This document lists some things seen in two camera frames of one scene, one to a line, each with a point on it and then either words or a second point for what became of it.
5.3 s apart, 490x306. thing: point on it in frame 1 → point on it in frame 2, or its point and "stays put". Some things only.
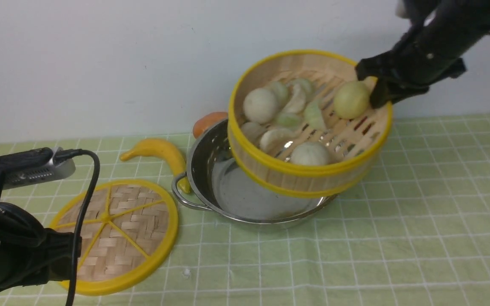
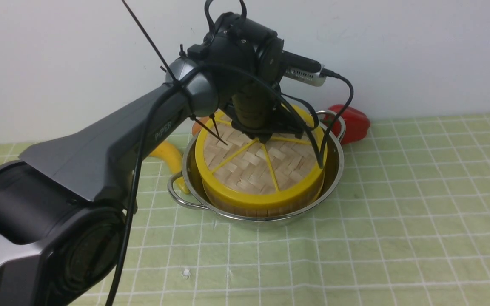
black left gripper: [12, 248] → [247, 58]
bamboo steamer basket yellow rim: [301, 124] → [231, 202]
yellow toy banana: [164, 148] stays put
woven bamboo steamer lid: [129, 229] → [238, 166]
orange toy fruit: [205, 121] stays put
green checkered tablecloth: [435, 225] stays put
